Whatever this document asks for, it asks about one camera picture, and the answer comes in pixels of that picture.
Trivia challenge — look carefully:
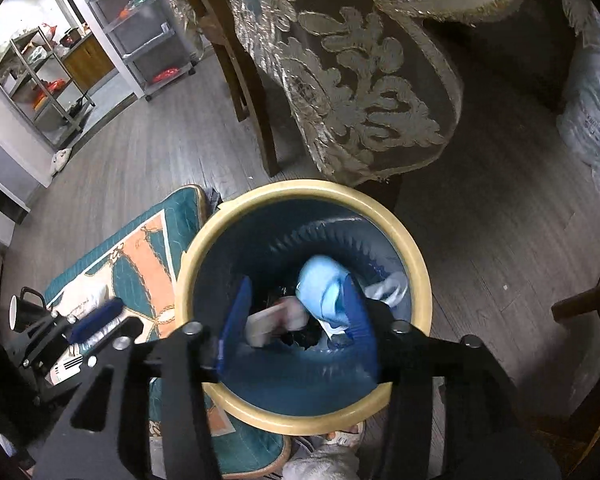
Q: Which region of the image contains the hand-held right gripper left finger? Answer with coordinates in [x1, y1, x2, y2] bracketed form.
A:
[32, 276, 253, 480]

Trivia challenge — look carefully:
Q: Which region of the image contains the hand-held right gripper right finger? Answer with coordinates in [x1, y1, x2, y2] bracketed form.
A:
[337, 272, 563, 480]

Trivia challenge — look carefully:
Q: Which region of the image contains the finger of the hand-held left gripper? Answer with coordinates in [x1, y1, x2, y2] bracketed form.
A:
[69, 297, 126, 346]

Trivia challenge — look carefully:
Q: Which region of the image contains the white medicine box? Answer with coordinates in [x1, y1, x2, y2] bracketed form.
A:
[245, 296, 311, 348]

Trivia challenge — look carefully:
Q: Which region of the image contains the light blue wrapper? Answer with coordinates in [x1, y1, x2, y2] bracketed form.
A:
[296, 255, 353, 330]

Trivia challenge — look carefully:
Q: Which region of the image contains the yellow rimmed trash bin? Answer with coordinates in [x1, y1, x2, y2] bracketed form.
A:
[174, 179, 433, 436]

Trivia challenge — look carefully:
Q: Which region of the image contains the black mug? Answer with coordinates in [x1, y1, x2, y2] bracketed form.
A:
[9, 287, 48, 333]

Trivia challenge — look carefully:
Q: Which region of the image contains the teal printed mat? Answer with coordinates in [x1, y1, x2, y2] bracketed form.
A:
[44, 185, 291, 478]

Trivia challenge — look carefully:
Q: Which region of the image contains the white patterned shoe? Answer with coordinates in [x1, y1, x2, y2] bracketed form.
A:
[325, 422, 366, 448]

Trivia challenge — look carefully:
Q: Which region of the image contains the grey cloth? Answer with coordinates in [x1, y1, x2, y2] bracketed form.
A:
[282, 445, 366, 480]

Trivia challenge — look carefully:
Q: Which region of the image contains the white slipper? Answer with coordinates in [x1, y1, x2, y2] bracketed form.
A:
[50, 147, 73, 176]

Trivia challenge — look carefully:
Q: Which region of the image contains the black frying pan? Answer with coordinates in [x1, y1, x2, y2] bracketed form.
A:
[67, 91, 93, 116]

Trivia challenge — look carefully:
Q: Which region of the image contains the dark wooden chair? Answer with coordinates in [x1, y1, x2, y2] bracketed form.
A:
[550, 275, 600, 461]

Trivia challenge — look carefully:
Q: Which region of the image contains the metal kitchen rack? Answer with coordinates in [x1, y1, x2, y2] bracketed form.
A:
[0, 25, 96, 136]

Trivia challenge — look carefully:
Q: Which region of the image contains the wooden dining chair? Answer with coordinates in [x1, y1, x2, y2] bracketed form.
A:
[160, 0, 281, 177]

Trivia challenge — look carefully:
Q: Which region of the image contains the embroidered teal tablecloth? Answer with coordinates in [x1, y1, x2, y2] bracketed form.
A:
[215, 0, 600, 188]

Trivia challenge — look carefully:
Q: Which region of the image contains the wooden kitchen cabinet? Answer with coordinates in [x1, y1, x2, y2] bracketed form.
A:
[62, 35, 116, 91]

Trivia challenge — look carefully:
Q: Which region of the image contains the grey shelf cart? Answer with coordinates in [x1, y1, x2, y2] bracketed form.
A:
[82, 0, 197, 101]

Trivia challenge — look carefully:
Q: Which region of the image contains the clear bag of plastic bottles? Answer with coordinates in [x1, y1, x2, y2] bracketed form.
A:
[555, 35, 600, 166]

